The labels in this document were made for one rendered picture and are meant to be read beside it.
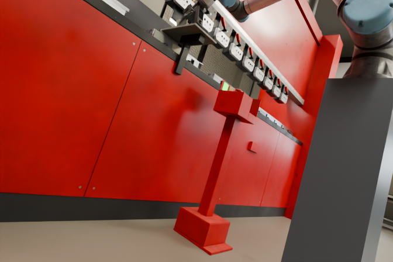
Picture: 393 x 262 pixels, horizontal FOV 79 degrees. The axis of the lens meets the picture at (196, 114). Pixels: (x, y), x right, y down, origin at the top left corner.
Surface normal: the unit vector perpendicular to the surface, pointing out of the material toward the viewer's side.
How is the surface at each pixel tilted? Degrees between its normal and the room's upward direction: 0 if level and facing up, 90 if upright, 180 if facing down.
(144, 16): 90
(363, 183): 90
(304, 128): 90
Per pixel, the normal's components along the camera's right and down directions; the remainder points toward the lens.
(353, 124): -0.70, -0.31
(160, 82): 0.72, 0.14
